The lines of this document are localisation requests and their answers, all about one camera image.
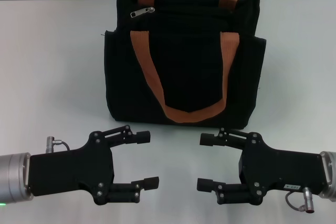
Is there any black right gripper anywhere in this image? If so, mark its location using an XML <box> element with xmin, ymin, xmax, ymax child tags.
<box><xmin>196</xmin><ymin>127</ymin><xmax>330</xmax><ymax>206</ymax></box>

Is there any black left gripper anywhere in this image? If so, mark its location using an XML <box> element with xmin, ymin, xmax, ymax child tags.
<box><xmin>27</xmin><ymin>124</ymin><xmax>160</xmax><ymax>206</ymax></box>

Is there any black bag with orange handles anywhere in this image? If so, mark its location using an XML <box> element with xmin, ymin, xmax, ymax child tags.
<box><xmin>103</xmin><ymin>0</ymin><xmax>267</xmax><ymax>132</ymax></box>

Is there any silver metal zipper pull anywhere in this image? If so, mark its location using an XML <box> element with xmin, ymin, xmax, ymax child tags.
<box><xmin>130</xmin><ymin>6</ymin><xmax>156</xmax><ymax>19</ymax></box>

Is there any left gripper cable with plugs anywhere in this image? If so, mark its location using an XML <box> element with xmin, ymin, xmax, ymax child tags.
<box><xmin>45</xmin><ymin>135</ymin><xmax>71</xmax><ymax>154</ymax></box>

